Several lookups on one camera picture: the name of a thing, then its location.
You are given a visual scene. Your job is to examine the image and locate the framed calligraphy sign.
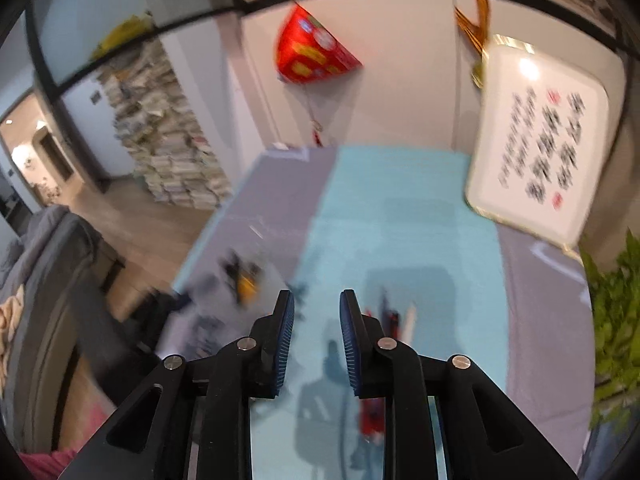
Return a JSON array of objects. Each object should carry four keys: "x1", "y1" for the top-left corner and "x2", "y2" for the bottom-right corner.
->
[{"x1": 464, "y1": 34, "x2": 612, "y2": 257}]

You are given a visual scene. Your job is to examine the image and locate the red pen with black top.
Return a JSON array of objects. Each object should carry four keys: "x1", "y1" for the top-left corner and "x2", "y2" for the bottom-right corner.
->
[{"x1": 377, "y1": 287, "x2": 402, "y2": 339}]

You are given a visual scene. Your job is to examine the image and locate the red pyramid hanging ornament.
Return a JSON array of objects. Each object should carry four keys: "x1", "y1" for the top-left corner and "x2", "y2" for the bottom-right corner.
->
[{"x1": 273, "y1": 3, "x2": 364, "y2": 149}]

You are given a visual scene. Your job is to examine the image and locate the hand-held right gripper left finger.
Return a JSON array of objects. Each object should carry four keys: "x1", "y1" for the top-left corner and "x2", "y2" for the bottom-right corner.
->
[{"x1": 60, "y1": 290, "x2": 296, "y2": 480}]

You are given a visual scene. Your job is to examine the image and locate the medal with striped ribbon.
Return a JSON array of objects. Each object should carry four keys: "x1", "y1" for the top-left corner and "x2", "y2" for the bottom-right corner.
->
[{"x1": 453, "y1": 0, "x2": 492, "y2": 88}]

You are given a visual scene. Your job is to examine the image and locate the tall stack of books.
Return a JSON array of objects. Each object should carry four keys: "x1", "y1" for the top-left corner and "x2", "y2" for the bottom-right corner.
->
[{"x1": 96, "y1": 41, "x2": 234, "y2": 212}]

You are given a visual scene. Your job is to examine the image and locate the yellow bag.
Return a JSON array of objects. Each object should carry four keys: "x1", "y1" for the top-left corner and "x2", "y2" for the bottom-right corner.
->
[{"x1": 94, "y1": 11, "x2": 152, "y2": 57}]

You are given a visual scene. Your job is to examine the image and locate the green leafy plant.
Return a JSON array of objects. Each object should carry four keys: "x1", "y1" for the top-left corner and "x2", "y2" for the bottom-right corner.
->
[{"x1": 579, "y1": 229, "x2": 640, "y2": 432}]

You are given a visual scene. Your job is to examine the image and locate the floral blanket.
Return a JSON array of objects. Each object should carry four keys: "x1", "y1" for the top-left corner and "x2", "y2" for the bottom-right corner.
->
[{"x1": 0, "y1": 284, "x2": 27, "y2": 363}]

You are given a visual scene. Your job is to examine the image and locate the grey bed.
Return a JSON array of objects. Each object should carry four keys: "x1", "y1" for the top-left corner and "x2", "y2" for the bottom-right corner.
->
[{"x1": 0, "y1": 204, "x2": 127, "y2": 461}]

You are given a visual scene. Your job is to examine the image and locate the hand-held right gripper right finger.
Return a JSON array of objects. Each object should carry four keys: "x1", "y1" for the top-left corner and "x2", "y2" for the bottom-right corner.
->
[{"x1": 339, "y1": 289, "x2": 581, "y2": 480}]

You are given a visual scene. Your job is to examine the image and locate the blue and grey tablecloth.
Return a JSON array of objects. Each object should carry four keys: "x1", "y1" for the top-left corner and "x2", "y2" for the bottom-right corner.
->
[{"x1": 155, "y1": 144, "x2": 602, "y2": 480}]

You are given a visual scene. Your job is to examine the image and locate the person's pink clothing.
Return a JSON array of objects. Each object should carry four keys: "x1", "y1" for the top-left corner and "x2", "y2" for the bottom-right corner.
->
[{"x1": 19, "y1": 449, "x2": 82, "y2": 480}]

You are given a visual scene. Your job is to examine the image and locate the white pen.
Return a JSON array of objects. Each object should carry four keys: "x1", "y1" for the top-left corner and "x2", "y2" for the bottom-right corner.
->
[{"x1": 402, "y1": 302, "x2": 419, "y2": 342}]

